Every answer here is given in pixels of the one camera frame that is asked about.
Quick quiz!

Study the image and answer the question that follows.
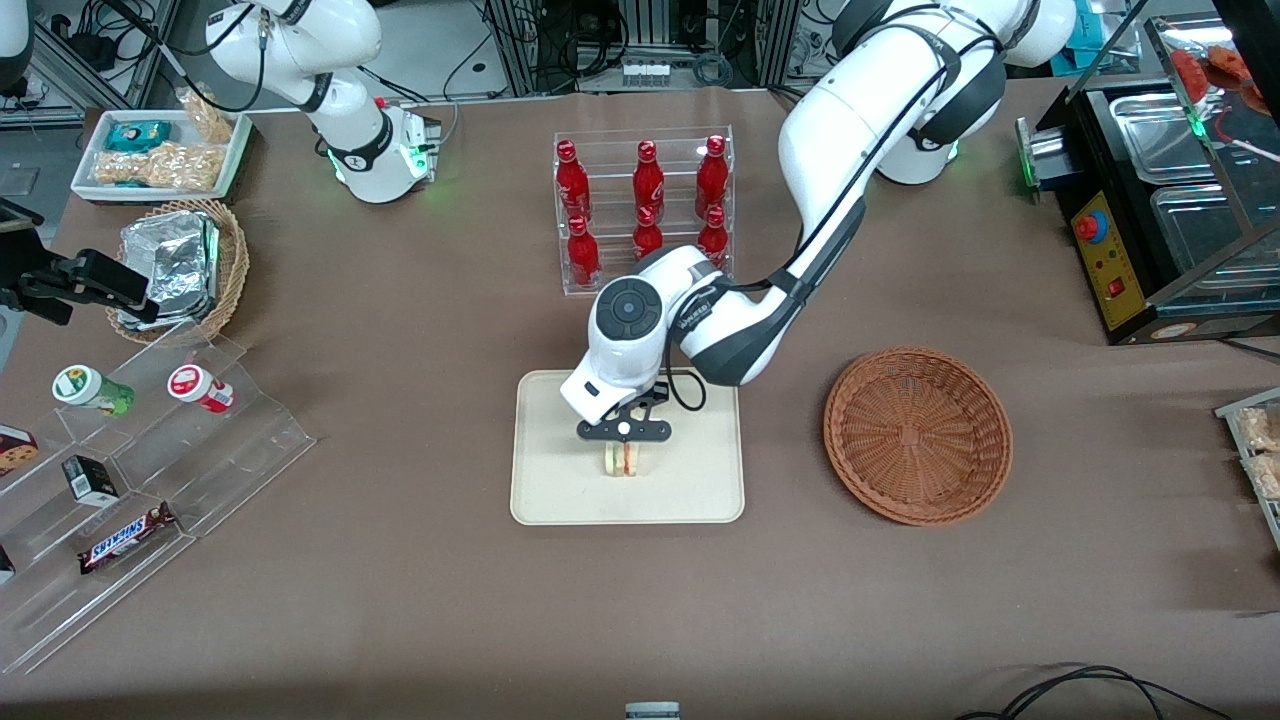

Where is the tan wicker basket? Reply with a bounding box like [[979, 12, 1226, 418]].
[[104, 198, 251, 347]]

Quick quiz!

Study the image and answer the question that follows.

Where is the white snack tray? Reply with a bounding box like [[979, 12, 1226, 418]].
[[70, 108, 254, 206]]

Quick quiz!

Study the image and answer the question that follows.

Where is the black food warmer cabinet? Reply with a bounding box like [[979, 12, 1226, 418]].
[[1015, 0, 1280, 347]]

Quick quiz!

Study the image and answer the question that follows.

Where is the red packaged food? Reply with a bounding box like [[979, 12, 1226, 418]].
[[1168, 44, 1269, 113]]

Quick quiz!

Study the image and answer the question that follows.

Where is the cream plastic serving tray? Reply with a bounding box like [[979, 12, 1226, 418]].
[[510, 368, 746, 526]]

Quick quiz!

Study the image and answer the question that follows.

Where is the clear bag of nuts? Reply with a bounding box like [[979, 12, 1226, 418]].
[[92, 142, 229, 193], [176, 88, 237, 145]]

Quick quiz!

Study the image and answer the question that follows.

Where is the round brown wicker basket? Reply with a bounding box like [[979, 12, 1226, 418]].
[[823, 346, 1014, 528]]

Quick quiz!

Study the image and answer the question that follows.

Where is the black floor cable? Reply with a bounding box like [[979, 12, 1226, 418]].
[[953, 664, 1237, 720]]

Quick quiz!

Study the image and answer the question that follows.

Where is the clear acrylic bottle rack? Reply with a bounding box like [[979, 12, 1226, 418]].
[[553, 125, 736, 298]]

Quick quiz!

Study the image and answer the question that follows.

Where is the snickers chocolate bar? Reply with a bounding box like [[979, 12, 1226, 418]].
[[77, 501, 180, 577]]

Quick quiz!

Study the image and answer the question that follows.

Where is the small black box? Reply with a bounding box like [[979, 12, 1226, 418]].
[[61, 454, 122, 507]]

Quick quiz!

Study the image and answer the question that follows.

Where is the steel warmer pan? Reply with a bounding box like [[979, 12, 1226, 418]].
[[1108, 92, 1218, 184], [1148, 184, 1263, 293]]

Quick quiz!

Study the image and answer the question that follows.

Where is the clear acrylic snack shelf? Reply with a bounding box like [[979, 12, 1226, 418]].
[[1214, 386, 1280, 553]]

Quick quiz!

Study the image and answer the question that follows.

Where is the clear bag of snacks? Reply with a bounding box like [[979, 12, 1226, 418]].
[[1236, 405, 1280, 453], [1242, 452, 1280, 501]]

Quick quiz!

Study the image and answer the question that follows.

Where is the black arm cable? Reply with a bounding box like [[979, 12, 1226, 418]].
[[664, 35, 1003, 414]]

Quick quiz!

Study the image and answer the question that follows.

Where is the teal snack packet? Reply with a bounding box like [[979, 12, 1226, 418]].
[[105, 120, 173, 153]]

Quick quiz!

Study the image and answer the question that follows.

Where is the green lidded cup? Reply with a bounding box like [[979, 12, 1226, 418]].
[[52, 364, 136, 419]]

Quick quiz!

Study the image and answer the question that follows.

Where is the clear acrylic stepped display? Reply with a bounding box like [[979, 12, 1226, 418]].
[[0, 320, 318, 677]]

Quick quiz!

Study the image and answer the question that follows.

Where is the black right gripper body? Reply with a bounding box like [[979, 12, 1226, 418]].
[[0, 198, 77, 328]]

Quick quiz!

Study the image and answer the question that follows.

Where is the brown cookie box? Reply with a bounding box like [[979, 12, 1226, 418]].
[[0, 424, 40, 479]]

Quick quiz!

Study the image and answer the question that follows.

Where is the red lidded cup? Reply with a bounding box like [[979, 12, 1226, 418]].
[[166, 364, 237, 415]]

